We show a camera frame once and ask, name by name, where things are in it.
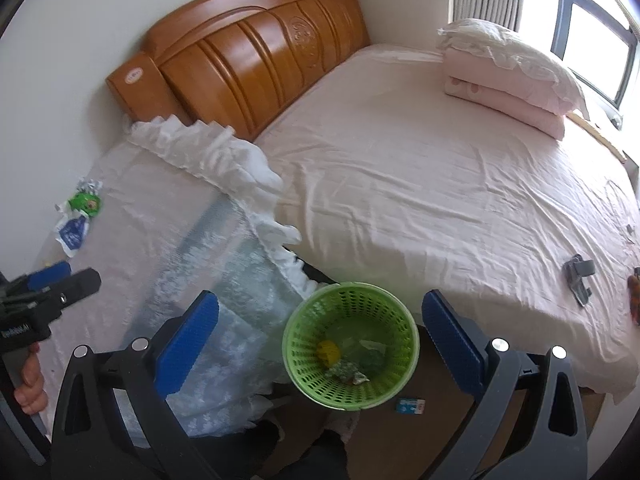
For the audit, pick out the crumpled silver foil wrapper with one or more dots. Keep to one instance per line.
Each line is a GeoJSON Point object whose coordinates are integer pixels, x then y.
{"type": "Point", "coordinates": [90, 185]}

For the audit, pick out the white and blue plastic bag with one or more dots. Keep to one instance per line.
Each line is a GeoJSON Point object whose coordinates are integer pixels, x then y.
{"type": "Point", "coordinates": [72, 232]}

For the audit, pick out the blue milk carton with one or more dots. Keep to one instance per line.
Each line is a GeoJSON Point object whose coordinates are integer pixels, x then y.
{"type": "Point", "coordinates": [410, 406]}

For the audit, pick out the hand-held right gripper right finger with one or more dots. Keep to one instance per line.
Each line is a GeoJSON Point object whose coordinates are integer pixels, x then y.
{"type": "Point", "coordinates": [450, 347]}

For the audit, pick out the green plastic basket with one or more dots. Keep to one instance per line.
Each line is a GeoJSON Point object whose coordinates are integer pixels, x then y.
{"type": "Point", "coordinates": [300, 360]}

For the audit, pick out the green and white carton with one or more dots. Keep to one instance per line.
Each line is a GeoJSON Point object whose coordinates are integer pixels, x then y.
{"type": "Point", "coordinates": [372, 357]}

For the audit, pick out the person's left hand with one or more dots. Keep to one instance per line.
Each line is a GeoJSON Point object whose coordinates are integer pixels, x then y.
{"type": "Point", "coordinates": [31, 395]}

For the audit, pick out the white frilled pillow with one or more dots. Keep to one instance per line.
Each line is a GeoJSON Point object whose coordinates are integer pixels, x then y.
{"type": "Point", "coordinates": [510, 50]}

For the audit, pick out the pink pillow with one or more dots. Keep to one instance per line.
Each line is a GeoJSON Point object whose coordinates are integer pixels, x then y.
{"type": "Point", "coordinates": [500, 102]}

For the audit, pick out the white lace tablecloth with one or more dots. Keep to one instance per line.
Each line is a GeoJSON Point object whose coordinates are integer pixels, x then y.
{"type": "Point", "coordinates": [150, 200]}

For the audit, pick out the pink bed sheet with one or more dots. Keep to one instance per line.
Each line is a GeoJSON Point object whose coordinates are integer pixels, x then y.
{"type": "Point", "coordinates": [425, 185]}

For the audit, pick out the person's dark trousers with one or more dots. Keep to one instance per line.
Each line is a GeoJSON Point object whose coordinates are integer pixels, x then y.
{"type": "Point", "coordinates": [300, 457]}

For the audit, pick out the green and yellow snack wrapper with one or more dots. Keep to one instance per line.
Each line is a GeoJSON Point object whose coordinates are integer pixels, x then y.
{"type": "Point", "coordinates": [340, 371]}

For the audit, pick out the yellow foam fruit net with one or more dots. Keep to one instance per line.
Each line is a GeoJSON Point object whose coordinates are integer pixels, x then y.
{"type": "Point", "coordinates": [330, 352]}

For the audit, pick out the carved wooden headboard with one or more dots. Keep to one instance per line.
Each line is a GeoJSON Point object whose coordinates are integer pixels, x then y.
{"type": "Point", "coordinates": [240, 60]}

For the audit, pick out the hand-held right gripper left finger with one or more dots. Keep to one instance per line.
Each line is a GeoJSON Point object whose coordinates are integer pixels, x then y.
{"type": "Point", "coordinates": [185, 347]}

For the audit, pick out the dark framed window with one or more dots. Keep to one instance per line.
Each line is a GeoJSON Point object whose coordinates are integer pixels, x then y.
{"type": "Point", "coordinates": [600, 45]}

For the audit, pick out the small green wrapper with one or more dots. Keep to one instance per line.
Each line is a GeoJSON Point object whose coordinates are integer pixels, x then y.
{"type": "Point", "coordinates": [85, 202]}

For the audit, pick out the grey metal tool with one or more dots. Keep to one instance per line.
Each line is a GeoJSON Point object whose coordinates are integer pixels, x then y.
{"type": "Point", "coordinates": [577, 270]}

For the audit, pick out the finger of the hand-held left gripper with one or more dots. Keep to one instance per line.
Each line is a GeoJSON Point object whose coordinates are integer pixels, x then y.
{"type": "Point", "coordinates": [47, 274]}
{"type": "Point", "coordinates": [77, 285]}

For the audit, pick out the wooden bed rail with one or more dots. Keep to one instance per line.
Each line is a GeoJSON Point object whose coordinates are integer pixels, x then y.
{"type": "Point", "coordinates": [600, 136]}

